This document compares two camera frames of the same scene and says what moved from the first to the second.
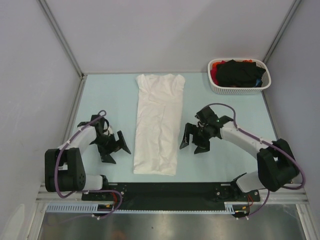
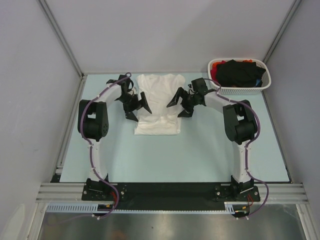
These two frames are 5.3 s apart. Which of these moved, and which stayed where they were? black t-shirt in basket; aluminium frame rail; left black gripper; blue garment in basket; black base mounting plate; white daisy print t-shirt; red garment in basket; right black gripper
Moved: white daisy print t-shirt; left black gripper; right black gripper
Stayed: blue garment in basket; aluminium frame rail; red garment in basket; black t-shirt in basket; black base mounting plate
